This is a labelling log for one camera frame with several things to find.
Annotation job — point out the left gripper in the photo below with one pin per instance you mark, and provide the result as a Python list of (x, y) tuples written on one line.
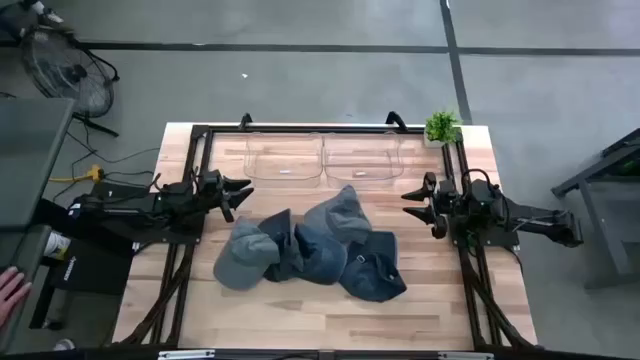
[(212, 192)]

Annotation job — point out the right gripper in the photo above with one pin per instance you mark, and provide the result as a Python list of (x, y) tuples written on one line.
[(442, 205)]

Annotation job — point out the light grey cap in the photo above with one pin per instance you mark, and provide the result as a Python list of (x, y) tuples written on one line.
[(245, 260)]

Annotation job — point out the dark blue denim cap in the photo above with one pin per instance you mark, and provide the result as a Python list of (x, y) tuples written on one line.
[(282, 250)]

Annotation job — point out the blue-grey cap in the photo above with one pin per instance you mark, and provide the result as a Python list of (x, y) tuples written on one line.
[(337, 212)]

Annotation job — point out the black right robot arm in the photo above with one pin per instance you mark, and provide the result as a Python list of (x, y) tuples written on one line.
[(530, 217)]

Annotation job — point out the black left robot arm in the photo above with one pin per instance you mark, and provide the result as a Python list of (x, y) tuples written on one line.
[(130, 207)]

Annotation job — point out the clear plastic bin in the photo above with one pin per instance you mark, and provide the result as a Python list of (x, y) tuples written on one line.
[(362, 173), (282, 172)]

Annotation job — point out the small green potted plant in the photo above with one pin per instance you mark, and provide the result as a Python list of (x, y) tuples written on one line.
[(441, 127)]

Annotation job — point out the yellow power plug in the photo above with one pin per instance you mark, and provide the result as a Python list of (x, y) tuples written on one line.
[(92, 174)]

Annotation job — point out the black box with logo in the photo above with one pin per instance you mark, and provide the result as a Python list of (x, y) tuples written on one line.
[(95, 270)]

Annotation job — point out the grey metal table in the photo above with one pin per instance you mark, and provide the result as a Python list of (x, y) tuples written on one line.
[(605, 215)]

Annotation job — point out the white can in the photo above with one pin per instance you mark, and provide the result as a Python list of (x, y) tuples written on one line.
[(56, 245)]

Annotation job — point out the black floor fan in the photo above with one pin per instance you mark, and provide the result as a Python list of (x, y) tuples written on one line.
[(67, 72)]

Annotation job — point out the grey desk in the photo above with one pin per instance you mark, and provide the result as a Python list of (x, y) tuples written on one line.
[(32, 245), (30, 160)]

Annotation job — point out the person's foot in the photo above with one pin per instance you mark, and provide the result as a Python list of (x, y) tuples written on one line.
[(64, 345), (47, 15)]

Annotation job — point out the person's hand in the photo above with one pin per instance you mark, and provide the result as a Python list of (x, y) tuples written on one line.
[(12, 295)]

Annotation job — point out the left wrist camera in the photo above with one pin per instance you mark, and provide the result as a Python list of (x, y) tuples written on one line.
[(211, 178)]

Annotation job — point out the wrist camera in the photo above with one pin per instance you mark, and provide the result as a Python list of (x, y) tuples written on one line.
[(446, 189), (211, 178)]

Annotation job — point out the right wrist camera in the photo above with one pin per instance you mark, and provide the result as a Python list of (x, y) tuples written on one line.
[(446, 189)]

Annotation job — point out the black aluminium frame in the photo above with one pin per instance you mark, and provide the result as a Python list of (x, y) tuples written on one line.
[(200, 150)]

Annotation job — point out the black curved frame bracket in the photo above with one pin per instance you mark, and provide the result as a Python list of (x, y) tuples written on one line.
[(396, 119), (245, 120)]

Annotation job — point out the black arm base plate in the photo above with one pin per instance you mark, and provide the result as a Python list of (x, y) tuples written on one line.
[(500, 240), (150, 235)]

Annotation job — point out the silver aluminium bracket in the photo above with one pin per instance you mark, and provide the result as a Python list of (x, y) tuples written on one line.
[(465, 356), (185, 354)]

